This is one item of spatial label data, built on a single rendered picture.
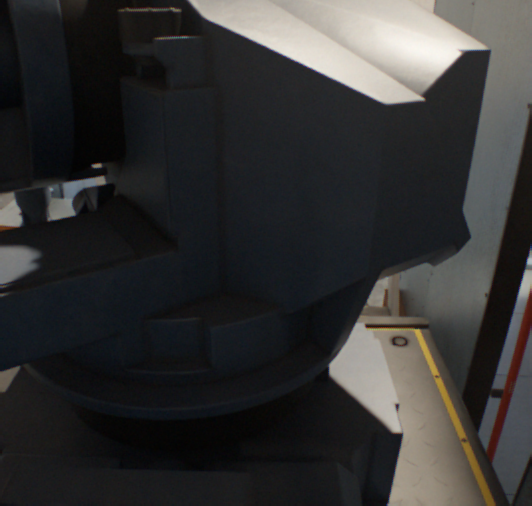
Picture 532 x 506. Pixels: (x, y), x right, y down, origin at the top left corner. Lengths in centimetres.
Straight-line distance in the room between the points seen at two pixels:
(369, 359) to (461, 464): 22
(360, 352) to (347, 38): 45
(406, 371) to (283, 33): 70
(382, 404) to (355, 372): 7
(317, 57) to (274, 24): 6
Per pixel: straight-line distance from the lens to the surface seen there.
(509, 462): 233
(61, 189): 420
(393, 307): 172
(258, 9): 50
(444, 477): 84
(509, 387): 195
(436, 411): 94
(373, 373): 74
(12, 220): 370
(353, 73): 44
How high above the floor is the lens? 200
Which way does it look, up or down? 26 degrees down
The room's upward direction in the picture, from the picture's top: 1 degrees clockwise
